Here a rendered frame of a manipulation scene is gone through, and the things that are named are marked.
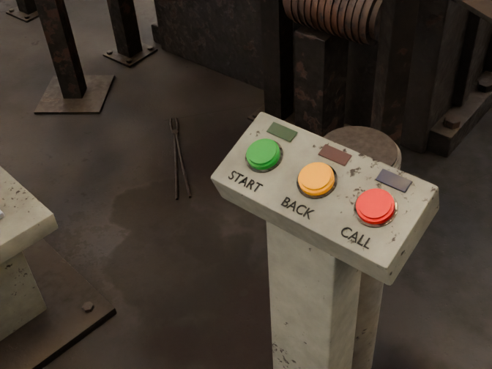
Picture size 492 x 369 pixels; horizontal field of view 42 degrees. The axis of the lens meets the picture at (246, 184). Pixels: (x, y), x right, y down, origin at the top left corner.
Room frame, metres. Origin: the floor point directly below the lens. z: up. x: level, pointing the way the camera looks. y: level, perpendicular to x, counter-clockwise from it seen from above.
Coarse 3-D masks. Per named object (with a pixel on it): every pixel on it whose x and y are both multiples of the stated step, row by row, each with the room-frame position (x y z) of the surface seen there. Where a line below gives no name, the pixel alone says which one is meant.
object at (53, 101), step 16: (48, 0) 1.63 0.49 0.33; (48, 16) 1.63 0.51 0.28; (64, 16) 1.66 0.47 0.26; (48, 32) 1.63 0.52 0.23; (64, 32) 1.63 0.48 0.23; (48, 48) 1.63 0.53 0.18; (64, 48) 1.63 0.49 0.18; (64, 64) 1.63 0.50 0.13; (80, 64) 1.68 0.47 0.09; (64, 80) 1.63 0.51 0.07; (80, 80) 1.65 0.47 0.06; (96, 80) 1.72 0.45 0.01; (112, 80) 1.72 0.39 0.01; (48, 96) 1.65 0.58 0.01; (64, 96) 1.63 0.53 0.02; (80, 96) 1.63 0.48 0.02; (96, 96) 1.63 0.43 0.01; (48, 112) 1.57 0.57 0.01; (64, 112) 1.56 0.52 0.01; (80, 112) 1.56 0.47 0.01; (96, 112) 1.55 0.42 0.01
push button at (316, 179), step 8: (304, 168) 0.54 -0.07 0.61; (312, 168) 0.53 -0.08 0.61; (320, 168) 0.53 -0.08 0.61; (328, 168) 0.53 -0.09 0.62; (304, 176) 0.53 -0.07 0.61; (312, 176) 0.52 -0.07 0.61; (320, 176) 0.52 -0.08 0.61; (328, 176) 0.52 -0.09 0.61; (304, 184) 0.52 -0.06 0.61; (312, 184) 0.51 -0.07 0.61; (320, 184) 0.51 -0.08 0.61; (328, 184) 0.51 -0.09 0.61; (312, 192) 0.51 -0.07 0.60; (320, 192) 0.50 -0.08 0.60
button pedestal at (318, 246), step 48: (240, 144) 0.60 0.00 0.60; (288, 144) 0.58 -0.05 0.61; (336, 144) 0.57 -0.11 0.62; (240, 192) 0.54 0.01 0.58; (288, 192) 0.52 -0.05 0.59; (336, 192) 0.51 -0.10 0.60; (432, 192) 0.48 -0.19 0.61; (288, 240) 0.51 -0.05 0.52; (336, 240) 0.45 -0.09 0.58; (384, 240) 0.44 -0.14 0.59; (288, 288) 0.51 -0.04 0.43; (336, 288) 0.47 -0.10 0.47; (288, 336) 0.51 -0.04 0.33; (336, 336) 0.48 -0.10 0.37
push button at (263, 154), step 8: (256, 144) 0.58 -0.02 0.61; (264, 144) 0.58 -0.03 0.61; (272, 144) 0.58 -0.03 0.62; (248, 152) 0.58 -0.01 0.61; (256, 152) 0.57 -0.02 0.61; (264, 152) 0.57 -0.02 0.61; (272, 152) 0.57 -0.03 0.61; (248, 160) 0.57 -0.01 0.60; (256, 160) 0.56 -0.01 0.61; (264, 160) 0.56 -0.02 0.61; (272, 160) 0.56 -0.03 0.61; (256, 168) 0.56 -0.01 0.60; (264, 168) 0.56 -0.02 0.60
